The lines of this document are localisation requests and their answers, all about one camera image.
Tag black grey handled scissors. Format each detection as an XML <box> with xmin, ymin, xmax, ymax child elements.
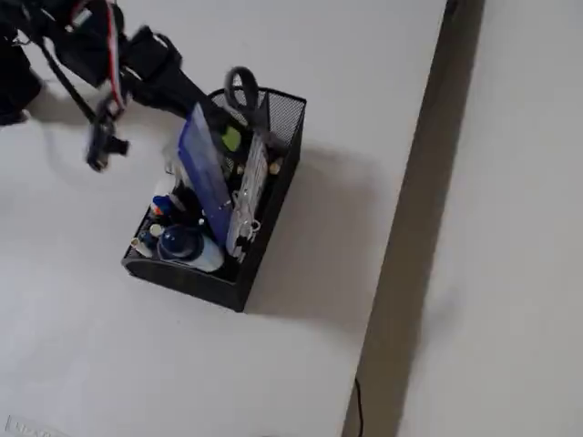
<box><xmin>221</xmin><ymin>66</ymin><xmax>271</xmax><ymax>137</ymax></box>

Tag green sticky note pad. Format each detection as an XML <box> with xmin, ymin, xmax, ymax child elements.
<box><xmin>221</xmin><ymin>126</ymin><xmax>242</xmax><ymax>154</ymax></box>

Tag clear tape roll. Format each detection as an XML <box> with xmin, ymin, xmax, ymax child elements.
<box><xmin>159</xmin><ymin>139</ymin><xmax>184</xmax><ymax>178</ymax></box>

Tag clear plastic ruler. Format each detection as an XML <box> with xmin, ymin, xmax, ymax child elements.
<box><xmin>226</xmin><ymin>131</ymin><xmax>270</xmax><ymax>263</ymax></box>

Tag black mesh desk organizer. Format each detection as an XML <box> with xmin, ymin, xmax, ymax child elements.
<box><xmin>120</xmin><ymin>86</ymin><xmax>307</xmax><ymax>313</ymax></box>

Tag red white striped cable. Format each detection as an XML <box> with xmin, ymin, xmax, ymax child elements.
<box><xmin>105</xmin><ymin>0</ymin><xmax>128</xmax><ymax>117</ymax></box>

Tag black camera cable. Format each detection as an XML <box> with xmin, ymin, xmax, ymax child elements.
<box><xmin>38</xmin><ymin>34</ymin><xmax>99</xmax><ymax>127</ymax></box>

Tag thin black cable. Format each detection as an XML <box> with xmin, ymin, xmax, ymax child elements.
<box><xmin>353</xmin><ymin>376</ymin><xmax>365</xmax><ymax>437</ymax></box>

